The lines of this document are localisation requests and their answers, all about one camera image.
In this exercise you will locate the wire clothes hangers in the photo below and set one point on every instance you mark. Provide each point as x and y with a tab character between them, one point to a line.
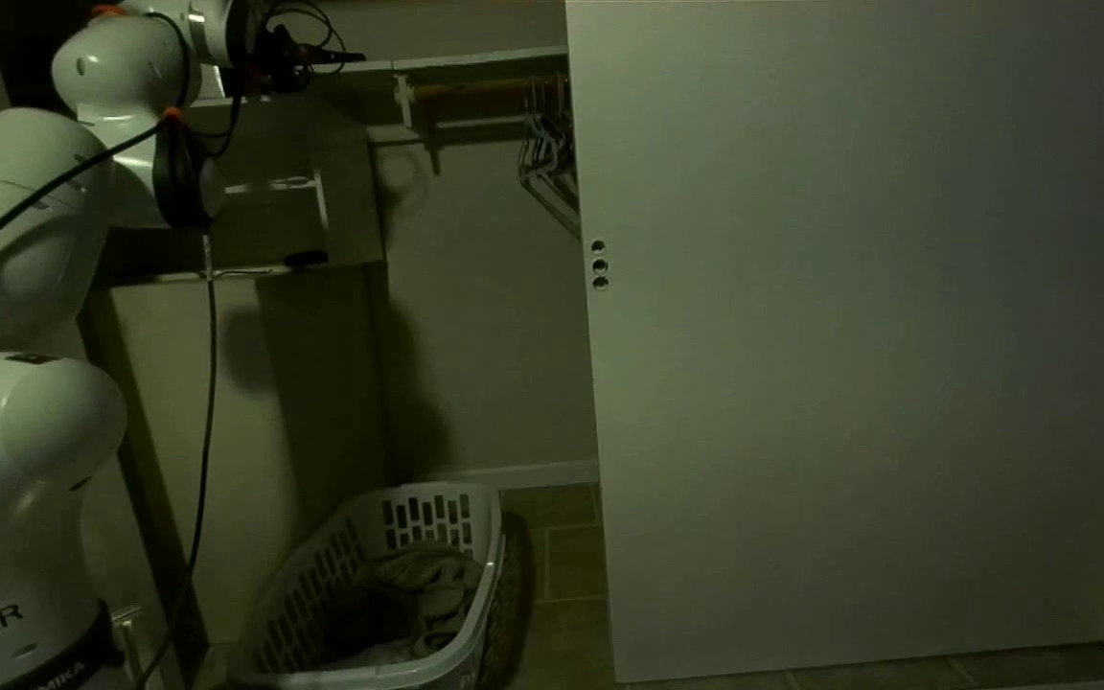
546	164

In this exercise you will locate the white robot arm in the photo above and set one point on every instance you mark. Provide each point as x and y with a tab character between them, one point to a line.
107	153

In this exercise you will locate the white closet sliding door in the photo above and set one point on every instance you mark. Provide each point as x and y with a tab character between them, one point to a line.
845	278

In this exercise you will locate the wooden closet rail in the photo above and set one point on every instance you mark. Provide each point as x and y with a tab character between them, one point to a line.
448	133

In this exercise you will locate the white laundry basket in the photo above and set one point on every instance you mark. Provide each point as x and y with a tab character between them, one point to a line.
281	648

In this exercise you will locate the clothes in basket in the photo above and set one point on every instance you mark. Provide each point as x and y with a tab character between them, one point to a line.
406	605

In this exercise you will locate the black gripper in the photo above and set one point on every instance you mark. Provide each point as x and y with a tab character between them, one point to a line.
278	49

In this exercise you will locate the white closet shelf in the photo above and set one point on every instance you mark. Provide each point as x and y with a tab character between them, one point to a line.
447	64

